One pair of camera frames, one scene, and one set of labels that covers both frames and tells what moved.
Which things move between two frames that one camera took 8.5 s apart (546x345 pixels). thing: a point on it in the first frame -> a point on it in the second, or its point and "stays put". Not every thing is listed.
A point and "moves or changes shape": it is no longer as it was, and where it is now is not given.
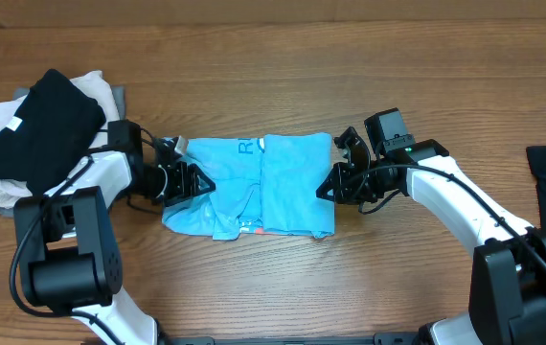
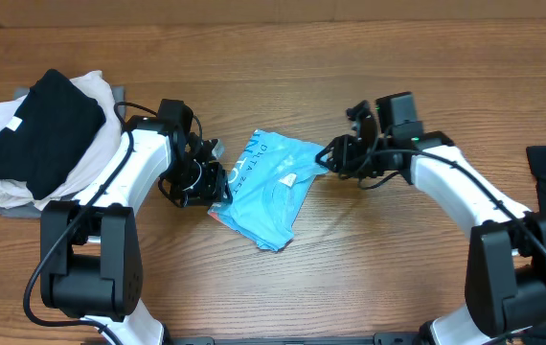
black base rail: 378,338 stays put
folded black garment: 47,138 stays put
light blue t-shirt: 265,185 moves or changes shape
